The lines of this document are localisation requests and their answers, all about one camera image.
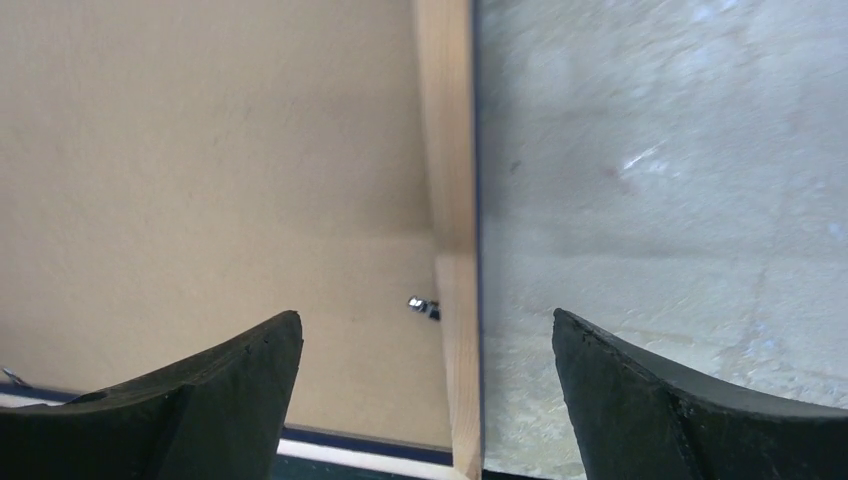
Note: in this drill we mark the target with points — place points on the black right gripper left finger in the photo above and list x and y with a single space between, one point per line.
217 414

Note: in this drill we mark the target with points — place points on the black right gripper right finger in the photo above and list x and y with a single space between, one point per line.
638 415

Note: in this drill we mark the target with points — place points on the brown cardboard backing board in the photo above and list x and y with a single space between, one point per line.
176 172

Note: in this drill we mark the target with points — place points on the blue wooden picture frame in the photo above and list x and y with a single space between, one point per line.
442 33

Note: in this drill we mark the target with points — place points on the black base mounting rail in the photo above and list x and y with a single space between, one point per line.
292 468

